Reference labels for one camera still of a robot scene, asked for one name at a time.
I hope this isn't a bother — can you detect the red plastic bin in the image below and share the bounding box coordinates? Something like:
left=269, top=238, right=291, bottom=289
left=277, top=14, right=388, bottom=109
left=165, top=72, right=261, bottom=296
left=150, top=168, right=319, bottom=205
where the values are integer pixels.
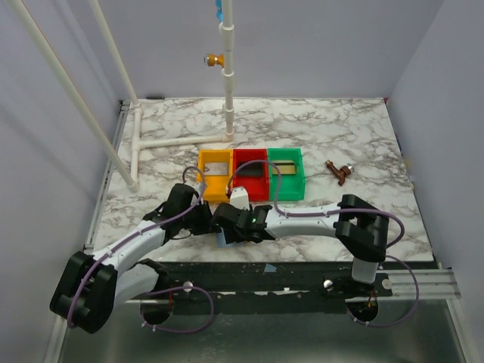
left=231, top=149, right=269, bottom=202

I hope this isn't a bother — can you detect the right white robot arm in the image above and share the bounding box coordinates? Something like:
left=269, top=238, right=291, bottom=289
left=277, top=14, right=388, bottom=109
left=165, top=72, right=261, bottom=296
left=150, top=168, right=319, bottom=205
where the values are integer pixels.
left=211, top=194, right=389, bottom=296

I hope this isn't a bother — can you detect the silver card in yellow bin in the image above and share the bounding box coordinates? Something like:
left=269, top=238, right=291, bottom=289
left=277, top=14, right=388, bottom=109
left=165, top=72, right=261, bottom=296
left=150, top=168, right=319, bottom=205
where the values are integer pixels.
left=203, top=162, right=229, bottom=176

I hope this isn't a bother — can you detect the brown brass faucet valve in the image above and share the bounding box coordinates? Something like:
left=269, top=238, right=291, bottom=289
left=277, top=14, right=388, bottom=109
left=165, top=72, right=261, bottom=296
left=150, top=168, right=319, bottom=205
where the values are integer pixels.
left=325, top=160, right=354, bottom=186

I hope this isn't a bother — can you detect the aluminium extrusion frame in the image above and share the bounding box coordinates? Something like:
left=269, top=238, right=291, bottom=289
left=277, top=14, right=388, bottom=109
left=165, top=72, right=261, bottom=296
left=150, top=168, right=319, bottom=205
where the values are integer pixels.
left=386, top=269, right=461, bottom=300

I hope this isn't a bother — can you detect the yellow plastic bin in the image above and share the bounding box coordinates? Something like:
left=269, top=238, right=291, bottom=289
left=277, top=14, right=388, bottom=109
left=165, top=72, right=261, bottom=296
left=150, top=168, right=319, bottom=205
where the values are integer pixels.
left=198, top=149, right=233, bottom=203

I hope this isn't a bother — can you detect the black card in red bin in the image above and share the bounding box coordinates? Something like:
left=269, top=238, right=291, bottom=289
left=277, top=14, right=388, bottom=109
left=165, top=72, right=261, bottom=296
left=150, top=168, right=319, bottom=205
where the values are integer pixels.
left=237, top=162, right=264, bottom=178

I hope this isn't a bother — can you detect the white PVC pipe frame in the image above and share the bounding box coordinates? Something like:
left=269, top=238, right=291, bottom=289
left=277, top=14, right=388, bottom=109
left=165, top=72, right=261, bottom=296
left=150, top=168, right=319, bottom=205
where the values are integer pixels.
left=8, top=1, right=235, bottom=193

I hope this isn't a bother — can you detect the orange nozzle on pipe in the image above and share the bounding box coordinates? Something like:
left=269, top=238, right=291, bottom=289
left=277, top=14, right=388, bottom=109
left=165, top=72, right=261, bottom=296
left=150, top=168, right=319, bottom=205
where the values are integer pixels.
left=204, top=54, right=225, bottom=68

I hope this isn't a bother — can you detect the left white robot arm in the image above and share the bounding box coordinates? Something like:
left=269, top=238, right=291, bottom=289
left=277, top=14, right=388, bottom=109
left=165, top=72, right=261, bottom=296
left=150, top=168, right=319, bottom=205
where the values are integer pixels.
left=49, top=183, right=215, bottom=334

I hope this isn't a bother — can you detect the green plastic bin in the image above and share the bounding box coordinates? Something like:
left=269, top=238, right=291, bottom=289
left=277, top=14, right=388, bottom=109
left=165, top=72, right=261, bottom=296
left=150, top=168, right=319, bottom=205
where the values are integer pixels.
left=267, top=148, right=306, bottom=202

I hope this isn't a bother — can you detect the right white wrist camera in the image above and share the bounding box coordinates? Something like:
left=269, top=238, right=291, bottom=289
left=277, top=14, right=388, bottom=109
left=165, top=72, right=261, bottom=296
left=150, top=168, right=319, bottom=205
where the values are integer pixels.
left=229, top=186, right=250, bottom=210

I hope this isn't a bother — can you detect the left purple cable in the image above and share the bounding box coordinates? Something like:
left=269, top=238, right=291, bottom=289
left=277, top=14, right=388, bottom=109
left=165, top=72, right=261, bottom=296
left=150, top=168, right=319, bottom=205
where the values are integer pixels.
left=67, top=166, right=216, bottom=334

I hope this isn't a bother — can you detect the black mounting rail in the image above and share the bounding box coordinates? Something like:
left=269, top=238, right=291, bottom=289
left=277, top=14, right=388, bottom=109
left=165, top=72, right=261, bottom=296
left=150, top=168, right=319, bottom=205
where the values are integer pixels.
left=133, top=262, right=431, bottom=316

